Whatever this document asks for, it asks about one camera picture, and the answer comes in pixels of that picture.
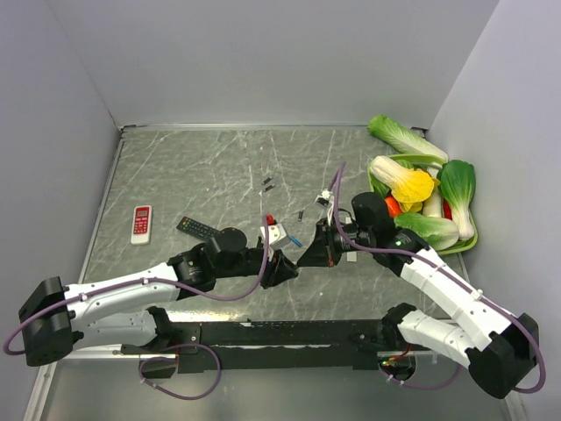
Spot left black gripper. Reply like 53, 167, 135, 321
215, 245, 299, 289

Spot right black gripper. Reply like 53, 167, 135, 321
298, 216, 375, 267

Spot black TV remote control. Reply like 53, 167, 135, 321
176, 217, 221, 241

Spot red white AC remote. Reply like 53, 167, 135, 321
130, 205, 153, 246

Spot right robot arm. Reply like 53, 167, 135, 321
297, 190, 544, 399

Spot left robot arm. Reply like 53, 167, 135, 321
18, 228, 298, 367

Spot orange carrot toy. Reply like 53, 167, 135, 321
385, 196, 402, 218

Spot yellow white cabbage toy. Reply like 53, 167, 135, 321
368, 155, 440, 213

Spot light green cabbage front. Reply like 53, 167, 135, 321
394, 212, 459, 251

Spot white radish toy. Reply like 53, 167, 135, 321
422, 188, 444, 218

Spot green plastic basket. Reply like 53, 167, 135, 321
389, 154, 478, 254

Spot red pepper toy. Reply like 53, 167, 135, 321
443, 201, 452, 220

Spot napa cabbage on table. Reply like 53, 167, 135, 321
367, 115, 449, 162

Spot dark green bok choy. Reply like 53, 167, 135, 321
437, 160, 476, 241

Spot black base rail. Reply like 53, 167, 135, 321
121, 319, 408, 374

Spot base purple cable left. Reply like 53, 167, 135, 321
138, 342, 222, 401

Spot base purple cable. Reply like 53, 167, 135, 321
138, 342, 222, 401
379, 363, 461, 391

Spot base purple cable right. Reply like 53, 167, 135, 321
379, 363, 461, 391

